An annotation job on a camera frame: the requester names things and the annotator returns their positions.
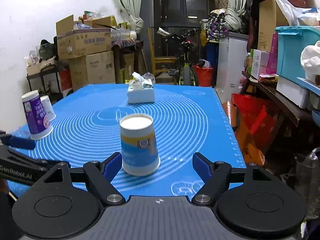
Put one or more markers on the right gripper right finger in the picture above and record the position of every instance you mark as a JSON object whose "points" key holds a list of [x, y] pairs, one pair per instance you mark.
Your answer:
{"points": [[214, 176]]}

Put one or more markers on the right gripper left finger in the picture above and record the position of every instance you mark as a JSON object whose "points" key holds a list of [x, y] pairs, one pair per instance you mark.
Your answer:
{"points": [[98, 178]]}

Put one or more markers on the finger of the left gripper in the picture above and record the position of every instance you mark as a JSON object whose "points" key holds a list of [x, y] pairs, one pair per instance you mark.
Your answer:
{"points": [[12, 157], [16, 142]]}

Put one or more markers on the blue yellow paper cup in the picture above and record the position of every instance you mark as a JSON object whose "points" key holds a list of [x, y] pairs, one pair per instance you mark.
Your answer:
{"points": [[138, 145]]}

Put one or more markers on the purple white paper cup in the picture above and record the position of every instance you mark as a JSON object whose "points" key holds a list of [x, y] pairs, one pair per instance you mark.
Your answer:
{"points": [[36, 116]]}

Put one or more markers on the blue silicone mat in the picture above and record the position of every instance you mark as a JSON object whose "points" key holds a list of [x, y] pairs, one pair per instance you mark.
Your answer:
{"points": [[157, 140]]}

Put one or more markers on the black metal shelf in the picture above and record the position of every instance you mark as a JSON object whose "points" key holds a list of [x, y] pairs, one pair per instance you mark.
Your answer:
{"points": [[52, 79]]}

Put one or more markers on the white tissue pack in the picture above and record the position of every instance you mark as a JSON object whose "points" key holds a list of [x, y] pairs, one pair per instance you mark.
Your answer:
{"points": [[141, 89]]}

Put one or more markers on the dark wooden side table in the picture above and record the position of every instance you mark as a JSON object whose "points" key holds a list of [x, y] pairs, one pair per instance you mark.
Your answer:
{"points": [[300, 118]]}

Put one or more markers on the red bucket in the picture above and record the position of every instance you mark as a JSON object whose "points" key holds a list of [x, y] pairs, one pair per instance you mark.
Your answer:
{"points": [[204, 75]]}

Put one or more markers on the lower cardboard box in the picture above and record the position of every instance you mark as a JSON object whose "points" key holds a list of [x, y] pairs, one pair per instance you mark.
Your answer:
{"points": [[92, 69]]}

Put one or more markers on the white green carton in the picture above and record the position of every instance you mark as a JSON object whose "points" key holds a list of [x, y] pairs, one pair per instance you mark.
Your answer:
{"points": [[259, 63]]}

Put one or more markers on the upper cardboard box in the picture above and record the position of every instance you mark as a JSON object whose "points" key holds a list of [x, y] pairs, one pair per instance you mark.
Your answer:
{"points": [[84, 37]]}

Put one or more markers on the white chest freezer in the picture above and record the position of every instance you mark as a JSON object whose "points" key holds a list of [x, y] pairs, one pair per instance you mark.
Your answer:
{"points": [[231, 58]]}

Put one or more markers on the green black bicycle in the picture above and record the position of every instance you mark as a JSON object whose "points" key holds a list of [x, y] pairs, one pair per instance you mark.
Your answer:
{"points": [[183, 71]]}

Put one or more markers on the teal storage bin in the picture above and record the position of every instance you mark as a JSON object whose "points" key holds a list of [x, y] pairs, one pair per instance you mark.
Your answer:
{"points": [[291, 42]]}

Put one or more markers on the tall cardboard box right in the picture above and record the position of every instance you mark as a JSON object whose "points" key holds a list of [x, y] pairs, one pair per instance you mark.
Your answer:
{"points": [[270, 17]]}

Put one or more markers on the right curtain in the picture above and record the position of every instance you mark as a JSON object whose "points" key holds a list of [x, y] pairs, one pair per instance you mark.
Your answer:
{"points": [[232, 14]]}

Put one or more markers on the curtain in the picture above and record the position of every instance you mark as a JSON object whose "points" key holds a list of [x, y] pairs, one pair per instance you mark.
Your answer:
{"points": [[130, 12], [232, 14]]}

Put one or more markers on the left curtain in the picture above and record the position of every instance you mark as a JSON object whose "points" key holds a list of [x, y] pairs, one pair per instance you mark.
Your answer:
{"points": [[130, 12]]}

